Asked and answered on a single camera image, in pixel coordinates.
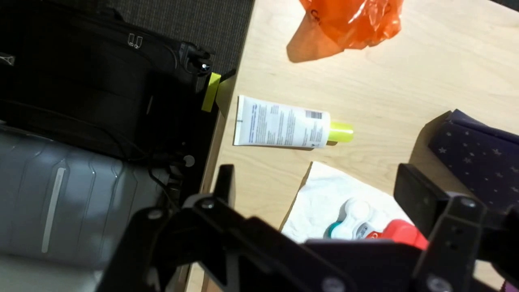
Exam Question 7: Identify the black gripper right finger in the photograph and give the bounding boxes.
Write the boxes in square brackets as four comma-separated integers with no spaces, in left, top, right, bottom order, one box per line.
[392,161,519,292]

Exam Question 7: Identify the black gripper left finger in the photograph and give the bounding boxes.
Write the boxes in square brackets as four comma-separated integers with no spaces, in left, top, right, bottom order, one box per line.
[97,161,304,292]

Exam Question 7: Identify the navy star print purse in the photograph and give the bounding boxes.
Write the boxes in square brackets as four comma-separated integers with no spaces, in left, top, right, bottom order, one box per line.
[408,108,519,218]

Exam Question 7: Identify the white tube with green cap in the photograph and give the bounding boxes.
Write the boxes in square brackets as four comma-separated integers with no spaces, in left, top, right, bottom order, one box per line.
[231,93,356,150]

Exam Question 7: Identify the grey hard shell suitcase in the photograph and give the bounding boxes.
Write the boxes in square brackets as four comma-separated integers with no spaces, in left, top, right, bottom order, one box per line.
[0,126,186,292]

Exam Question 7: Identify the white package with red item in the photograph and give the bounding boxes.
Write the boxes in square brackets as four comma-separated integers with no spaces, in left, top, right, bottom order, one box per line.
[280,158,431,252]

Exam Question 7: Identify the yellow green luggage tag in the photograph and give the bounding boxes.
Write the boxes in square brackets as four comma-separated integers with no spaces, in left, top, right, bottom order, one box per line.
[199,69,223,113]

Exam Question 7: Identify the orange plastic bag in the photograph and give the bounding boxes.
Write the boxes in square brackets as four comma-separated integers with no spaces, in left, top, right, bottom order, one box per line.
[283,0,406,64]

